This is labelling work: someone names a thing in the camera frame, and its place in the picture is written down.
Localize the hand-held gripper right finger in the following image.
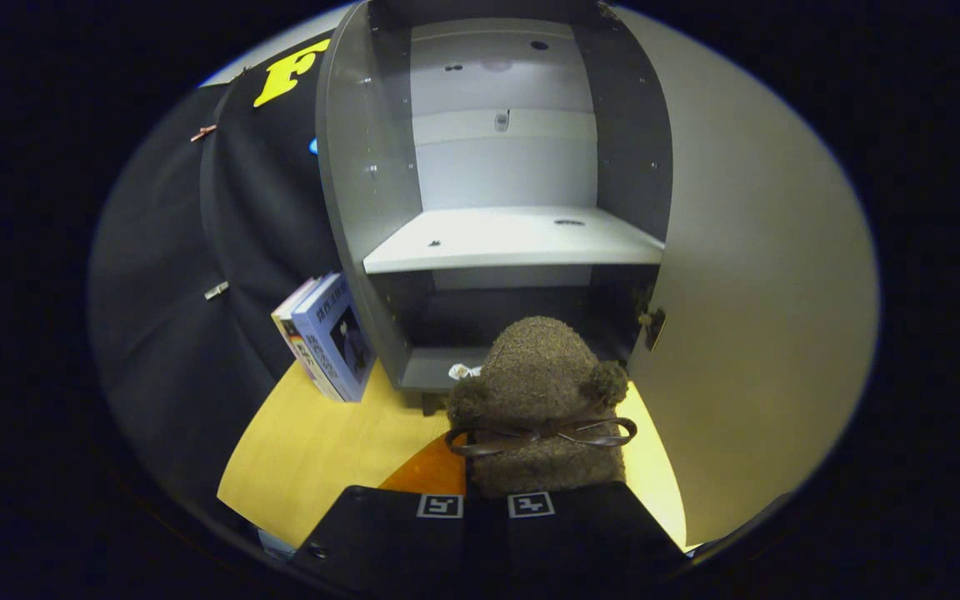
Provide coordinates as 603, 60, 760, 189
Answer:
465, 482, 689, 600

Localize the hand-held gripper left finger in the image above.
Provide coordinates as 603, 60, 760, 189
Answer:
292, 432, 466, 600

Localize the fuzzy brown shoe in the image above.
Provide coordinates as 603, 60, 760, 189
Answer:
445, 315, 639, 499

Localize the grey shoe cabinet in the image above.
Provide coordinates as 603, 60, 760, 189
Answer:
316, 0, 674, 409

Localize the metal door hinge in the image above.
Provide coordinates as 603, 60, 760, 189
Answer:
637, 304, 666, 353

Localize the white cabinet shelf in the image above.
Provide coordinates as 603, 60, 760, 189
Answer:
362, 206, 666, 274

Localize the blue cover book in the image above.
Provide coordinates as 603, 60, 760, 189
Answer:
292, 275, 377, 403

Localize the black backdrop cloth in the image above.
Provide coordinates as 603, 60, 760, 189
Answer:
88, 33, 348, 534

